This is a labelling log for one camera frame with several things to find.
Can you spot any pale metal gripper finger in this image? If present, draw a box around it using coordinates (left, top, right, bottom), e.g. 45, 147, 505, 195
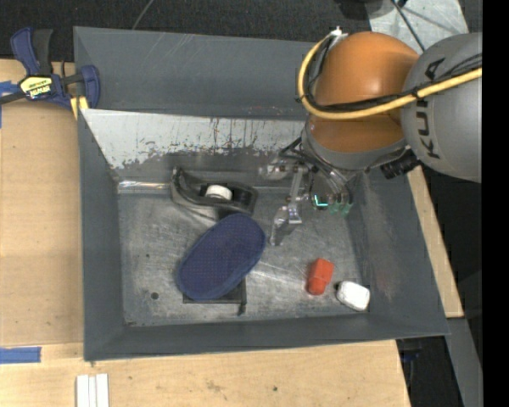
270, 208, 288, 247
279, 205, 304, 236

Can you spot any black tape dispenser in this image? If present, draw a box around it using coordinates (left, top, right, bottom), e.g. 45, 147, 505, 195
169, 166, 260, 218

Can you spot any blue oval case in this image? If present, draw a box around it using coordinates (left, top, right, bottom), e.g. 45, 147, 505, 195
176, 213, 267, 302

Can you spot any red small bottle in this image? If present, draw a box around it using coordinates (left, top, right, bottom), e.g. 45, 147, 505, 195
306, 258, 336, 297

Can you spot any dark green flat block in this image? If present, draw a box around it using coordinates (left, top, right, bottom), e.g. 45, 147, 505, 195
182, 276, 248, 316

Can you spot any white small block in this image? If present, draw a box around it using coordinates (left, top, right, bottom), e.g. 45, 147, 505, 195
335, 280, 372, 313

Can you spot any grey metal bin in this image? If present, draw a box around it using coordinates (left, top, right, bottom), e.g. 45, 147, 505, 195
72, 25, 451, 362

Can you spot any black cylinder on white bracket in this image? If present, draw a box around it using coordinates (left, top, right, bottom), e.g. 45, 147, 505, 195
379, 147, 421, 181

